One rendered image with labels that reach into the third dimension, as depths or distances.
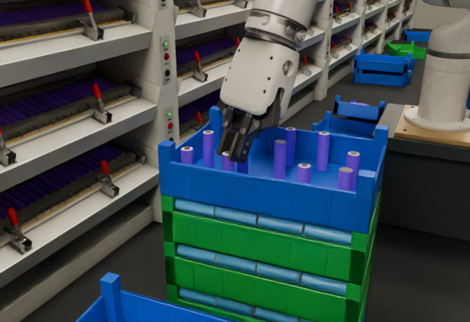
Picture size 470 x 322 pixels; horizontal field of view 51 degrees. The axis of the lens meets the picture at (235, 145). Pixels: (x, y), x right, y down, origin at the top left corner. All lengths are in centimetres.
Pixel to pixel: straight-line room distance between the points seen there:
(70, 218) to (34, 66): 36
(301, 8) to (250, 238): 32
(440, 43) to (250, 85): 79
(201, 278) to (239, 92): 29
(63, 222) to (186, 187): 50
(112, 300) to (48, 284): 51
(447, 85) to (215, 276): 87
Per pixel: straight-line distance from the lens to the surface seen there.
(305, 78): 235
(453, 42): 137
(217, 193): 69
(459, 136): 137
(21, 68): 98
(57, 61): 104
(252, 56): 68
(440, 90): 140
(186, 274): 79
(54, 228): 114
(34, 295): 120
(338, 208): 64
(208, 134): 77
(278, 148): 73
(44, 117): 111
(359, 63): 300
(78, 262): 126
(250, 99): 66
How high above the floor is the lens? 74
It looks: 22 degrees down
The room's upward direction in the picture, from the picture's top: straight up
